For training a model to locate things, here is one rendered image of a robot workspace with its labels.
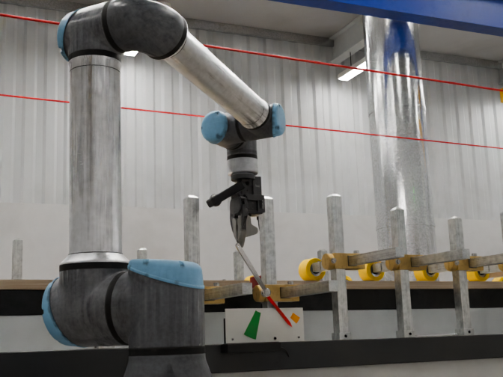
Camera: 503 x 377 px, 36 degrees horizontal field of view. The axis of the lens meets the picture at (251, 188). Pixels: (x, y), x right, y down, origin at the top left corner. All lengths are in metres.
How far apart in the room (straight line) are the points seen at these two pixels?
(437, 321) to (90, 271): 1.68
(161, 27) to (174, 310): 0.61
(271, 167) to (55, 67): 3.11
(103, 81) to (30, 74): 8.25
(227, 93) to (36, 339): 0.91
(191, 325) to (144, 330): 0.09
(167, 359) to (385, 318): 1.46
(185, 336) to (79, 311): 0.23
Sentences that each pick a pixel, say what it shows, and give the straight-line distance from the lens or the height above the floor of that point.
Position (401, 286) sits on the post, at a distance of 2.61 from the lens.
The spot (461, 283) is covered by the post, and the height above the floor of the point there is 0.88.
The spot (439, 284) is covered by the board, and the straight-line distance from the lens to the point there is 2.98.
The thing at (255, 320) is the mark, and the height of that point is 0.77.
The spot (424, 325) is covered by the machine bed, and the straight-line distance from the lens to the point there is 2.94.
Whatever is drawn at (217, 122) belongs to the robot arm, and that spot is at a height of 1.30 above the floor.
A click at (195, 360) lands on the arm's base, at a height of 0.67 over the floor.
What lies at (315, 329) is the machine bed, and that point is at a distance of 2.67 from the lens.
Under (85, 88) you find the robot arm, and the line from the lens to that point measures 1.70.
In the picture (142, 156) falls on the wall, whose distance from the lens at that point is 9.98.
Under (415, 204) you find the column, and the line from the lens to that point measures 6.44.
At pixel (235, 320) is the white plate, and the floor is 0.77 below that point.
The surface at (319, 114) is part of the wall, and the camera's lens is 11.11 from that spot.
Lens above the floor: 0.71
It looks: 11 degrees up
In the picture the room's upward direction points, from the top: 2 degrees counter-clockwise
